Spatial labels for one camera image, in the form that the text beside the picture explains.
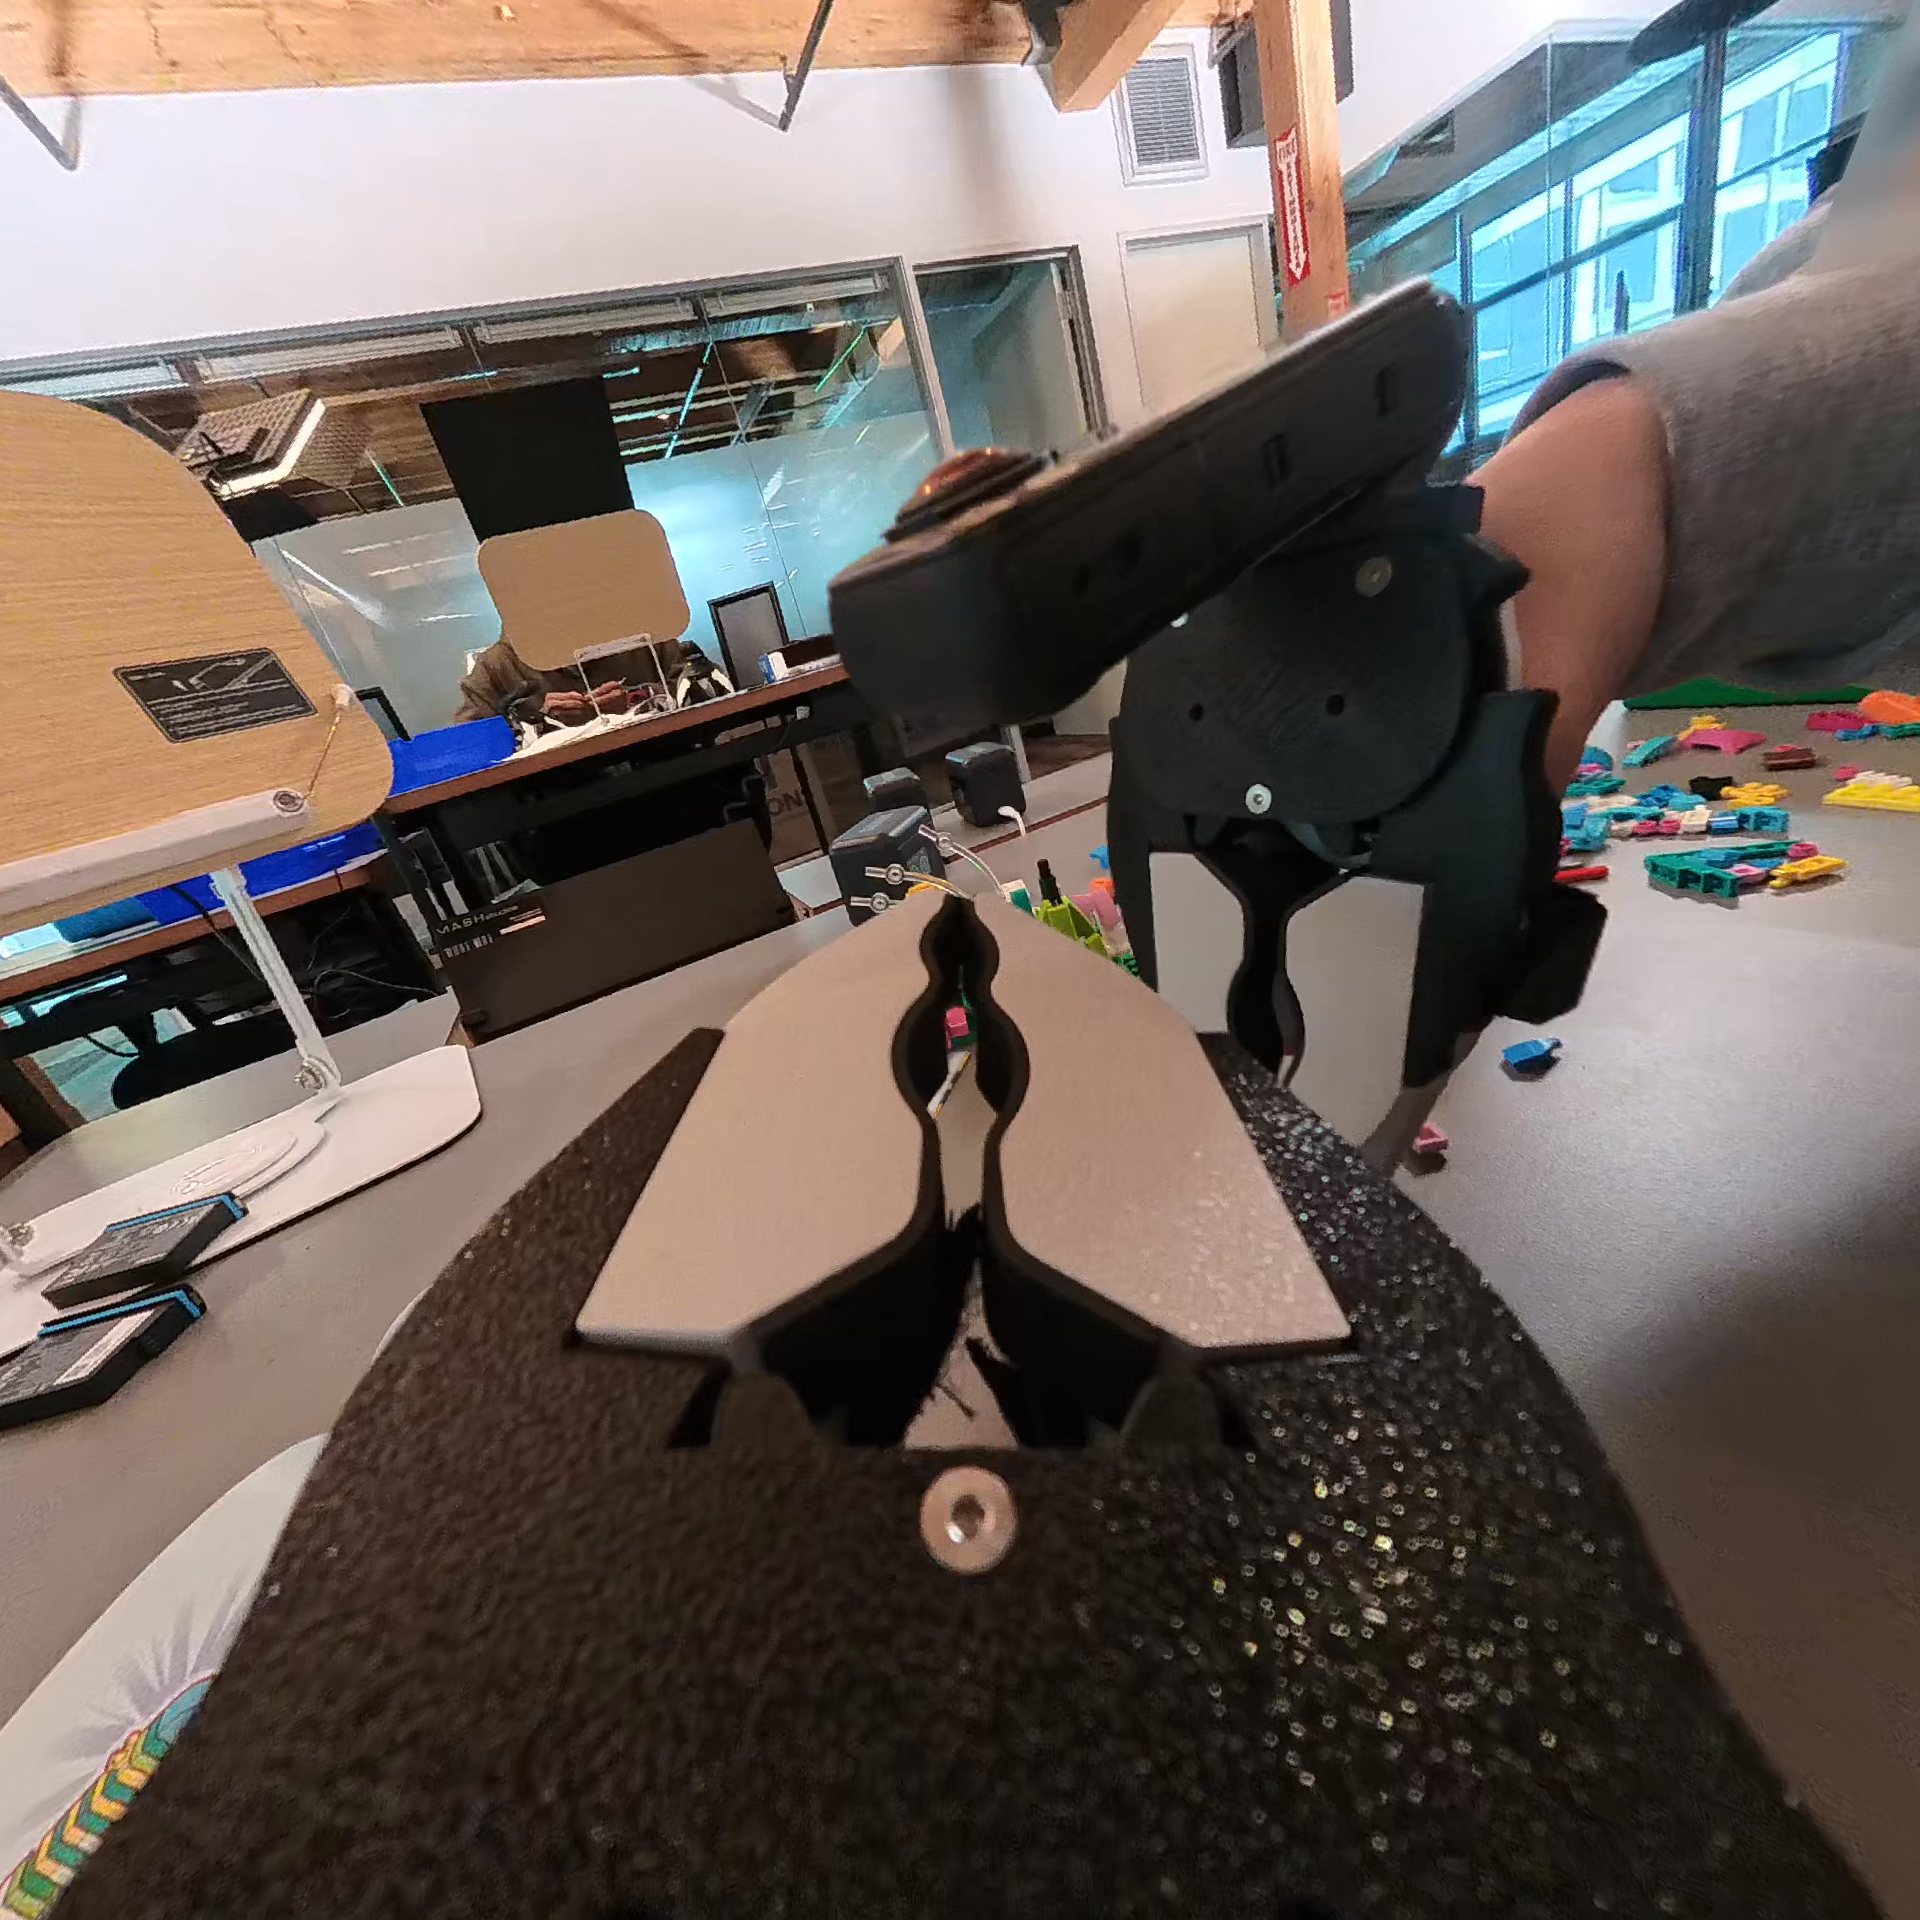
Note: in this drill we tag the white tray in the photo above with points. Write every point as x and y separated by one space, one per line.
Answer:
803 665

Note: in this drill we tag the dark grey charger cube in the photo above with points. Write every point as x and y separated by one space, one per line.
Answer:
886 866
984 786
892 790

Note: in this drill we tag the person's right forearm grey sleeve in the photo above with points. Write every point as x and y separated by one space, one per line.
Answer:
1801 480

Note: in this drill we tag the blue plastic bin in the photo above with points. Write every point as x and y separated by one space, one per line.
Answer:
303 871
451 748

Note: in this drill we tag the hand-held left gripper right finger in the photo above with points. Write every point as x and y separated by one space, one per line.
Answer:
1140 1187

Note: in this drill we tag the long red post sign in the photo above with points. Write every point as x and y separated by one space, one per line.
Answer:
1291 209

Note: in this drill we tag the green toy brick garden model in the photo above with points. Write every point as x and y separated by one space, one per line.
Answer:
1070 920

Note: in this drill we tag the long wooden work table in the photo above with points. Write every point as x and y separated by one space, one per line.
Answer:
675 726

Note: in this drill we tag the wooden lamp clear stand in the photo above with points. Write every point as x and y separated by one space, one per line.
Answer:
586 591

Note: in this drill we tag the small black monitor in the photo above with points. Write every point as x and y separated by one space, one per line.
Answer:
747 635

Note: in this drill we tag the white wall vent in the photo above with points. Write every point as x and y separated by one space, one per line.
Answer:
1159 113

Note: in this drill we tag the black disc floor lamp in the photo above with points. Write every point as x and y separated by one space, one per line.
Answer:
1701 165

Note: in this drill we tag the wooden post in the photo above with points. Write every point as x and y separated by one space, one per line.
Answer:
1301 76

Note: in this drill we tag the white door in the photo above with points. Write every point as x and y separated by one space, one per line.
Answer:
1198 314

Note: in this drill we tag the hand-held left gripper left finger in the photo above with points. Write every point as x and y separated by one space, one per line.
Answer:
796 1169

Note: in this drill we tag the person's right hand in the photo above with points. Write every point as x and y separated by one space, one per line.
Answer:
1592 569

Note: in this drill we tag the black wall speaker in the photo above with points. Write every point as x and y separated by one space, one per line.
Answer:
1232 76

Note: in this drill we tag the wooden desk lamp white base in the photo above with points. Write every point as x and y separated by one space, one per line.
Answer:
136 633

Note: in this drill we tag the toy instruction booklet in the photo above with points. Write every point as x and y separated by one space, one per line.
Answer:
88 1725

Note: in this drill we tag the single blue toy brick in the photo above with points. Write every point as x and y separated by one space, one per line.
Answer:
1528 1054

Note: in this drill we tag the colourful toy bricks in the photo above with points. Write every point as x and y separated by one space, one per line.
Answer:
1710 871

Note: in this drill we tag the cardboard box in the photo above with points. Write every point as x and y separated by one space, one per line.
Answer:
796 825

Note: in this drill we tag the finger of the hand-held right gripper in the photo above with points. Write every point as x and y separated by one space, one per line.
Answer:
1477 973
1194 916

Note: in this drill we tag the green plastic bin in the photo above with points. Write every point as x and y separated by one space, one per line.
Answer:
1741 695

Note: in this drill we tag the black wall panel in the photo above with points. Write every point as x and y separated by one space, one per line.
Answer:
525 451

